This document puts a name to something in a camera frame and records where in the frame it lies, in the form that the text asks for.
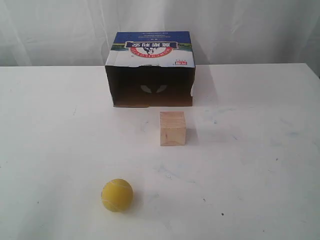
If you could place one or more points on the yellow tennis ball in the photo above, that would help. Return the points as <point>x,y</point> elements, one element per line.
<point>117,195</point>

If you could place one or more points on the white backdrop curtain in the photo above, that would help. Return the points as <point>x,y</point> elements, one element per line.
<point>81,32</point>

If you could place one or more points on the wooden cube block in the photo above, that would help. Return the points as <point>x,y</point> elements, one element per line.
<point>173,129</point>

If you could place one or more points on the printed cardboard box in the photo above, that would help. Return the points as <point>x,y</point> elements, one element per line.
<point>151,69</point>

